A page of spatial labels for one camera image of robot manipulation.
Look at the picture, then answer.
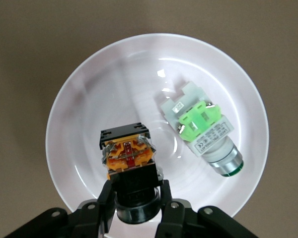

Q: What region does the orange and black switch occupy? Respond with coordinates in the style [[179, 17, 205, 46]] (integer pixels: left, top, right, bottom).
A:
[[99, 121, 164, 223]]

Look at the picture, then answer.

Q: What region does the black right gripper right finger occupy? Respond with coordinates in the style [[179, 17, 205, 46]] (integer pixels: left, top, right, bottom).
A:
[[156, 180, 259, 238]]

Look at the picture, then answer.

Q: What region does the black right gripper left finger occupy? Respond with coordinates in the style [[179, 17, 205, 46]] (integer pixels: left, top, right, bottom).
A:
[[4, 181, 115, 238]]

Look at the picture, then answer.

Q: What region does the green and white switch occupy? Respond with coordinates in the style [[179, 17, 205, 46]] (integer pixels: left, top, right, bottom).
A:
[[160, 81, 244, 178]]

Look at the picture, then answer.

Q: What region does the pink round plate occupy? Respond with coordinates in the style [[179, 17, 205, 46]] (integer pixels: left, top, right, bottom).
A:
[[45, 33, 269, 219]]

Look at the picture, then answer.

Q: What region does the brown table mat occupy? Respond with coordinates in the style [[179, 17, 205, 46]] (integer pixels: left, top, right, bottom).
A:
[[0, 0, 298, 238]]

